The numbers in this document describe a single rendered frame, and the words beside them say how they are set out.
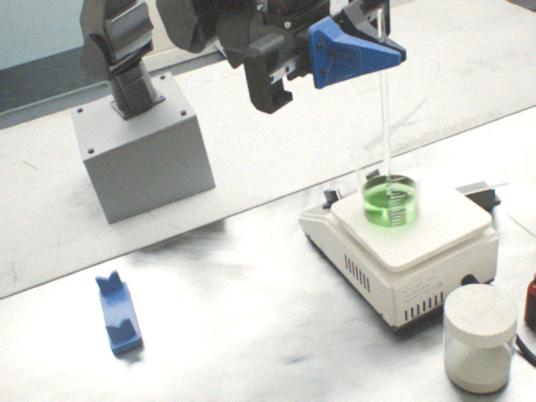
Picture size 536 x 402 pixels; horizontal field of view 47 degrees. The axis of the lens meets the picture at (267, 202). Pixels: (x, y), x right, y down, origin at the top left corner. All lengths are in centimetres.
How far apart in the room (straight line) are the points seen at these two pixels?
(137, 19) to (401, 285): 46
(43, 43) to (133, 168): 273
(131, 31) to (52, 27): 271
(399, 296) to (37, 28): 307
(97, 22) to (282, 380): 47
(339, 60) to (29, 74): 309
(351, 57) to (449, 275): 23
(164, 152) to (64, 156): 29
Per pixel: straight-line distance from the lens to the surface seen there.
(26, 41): 353
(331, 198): 72
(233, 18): 64
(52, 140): 114
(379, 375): 61
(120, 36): 80
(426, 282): 61
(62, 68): 358
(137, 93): 85
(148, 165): 83
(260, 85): 53
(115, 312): 72
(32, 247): 89
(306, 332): 65
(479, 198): 77
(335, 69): 57
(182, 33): 68
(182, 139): 83
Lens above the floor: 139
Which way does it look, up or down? 36 degrees down
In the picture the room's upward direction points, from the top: 12 degrees counter-clockwise
